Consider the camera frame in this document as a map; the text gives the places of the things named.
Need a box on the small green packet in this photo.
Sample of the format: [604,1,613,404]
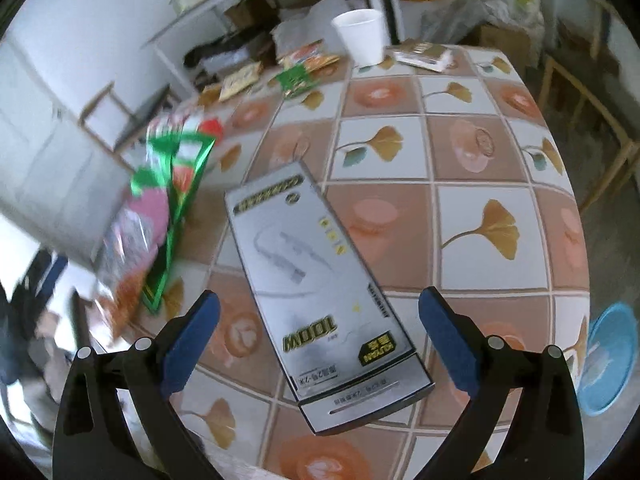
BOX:
[275,65,326,98]

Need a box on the grey plastic bag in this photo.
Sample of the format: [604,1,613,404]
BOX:
[420,0,488,43]

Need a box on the small gold white box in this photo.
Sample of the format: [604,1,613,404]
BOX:
[392,42,453,73]

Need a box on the white side table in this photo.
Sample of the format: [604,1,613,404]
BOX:
[142,0,401,106]

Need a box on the yellow snack packet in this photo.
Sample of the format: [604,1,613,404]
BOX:
[217,62,263,101]

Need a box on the green red snack bag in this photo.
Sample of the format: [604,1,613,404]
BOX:
[130,115,223,313]

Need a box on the silver cable box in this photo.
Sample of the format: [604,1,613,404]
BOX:
[224,160,435,436]

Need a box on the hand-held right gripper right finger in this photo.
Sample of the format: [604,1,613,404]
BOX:
[415,286,585,480]

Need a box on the wooden chair with black seat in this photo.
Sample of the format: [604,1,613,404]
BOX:
[537,0,640,211]

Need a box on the white plastic bag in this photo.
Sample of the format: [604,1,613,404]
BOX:
[272,0,351,56]

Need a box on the cardboard box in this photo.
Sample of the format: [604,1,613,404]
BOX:
[475,22,533,68]

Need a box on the wooden stool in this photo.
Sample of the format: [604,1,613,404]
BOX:
[80,82,171,153]

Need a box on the table with patterned tablecloth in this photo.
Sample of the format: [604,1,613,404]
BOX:
[100,45,593,480]

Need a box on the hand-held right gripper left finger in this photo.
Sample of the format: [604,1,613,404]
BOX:
[52,290,236,480]

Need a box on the white paper cup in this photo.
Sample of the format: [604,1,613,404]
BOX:
[331,9,385,67]

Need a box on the blue plastic basket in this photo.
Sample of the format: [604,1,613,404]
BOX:
[575,302,637,417]

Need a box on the white green shopping bag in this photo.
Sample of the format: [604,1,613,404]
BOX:
[487,0,546,36]

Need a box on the black cloth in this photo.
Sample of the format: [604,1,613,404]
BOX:
[182,32,271,68]

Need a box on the orange snack packet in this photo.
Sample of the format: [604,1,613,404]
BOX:
[277,40,341,68]

